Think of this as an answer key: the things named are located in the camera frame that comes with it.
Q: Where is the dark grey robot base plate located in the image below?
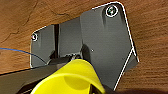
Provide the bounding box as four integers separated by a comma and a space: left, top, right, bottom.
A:
28, 2, 141, 92

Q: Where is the blue cable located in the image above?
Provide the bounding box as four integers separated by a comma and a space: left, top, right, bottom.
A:
0, 47, 48, 65

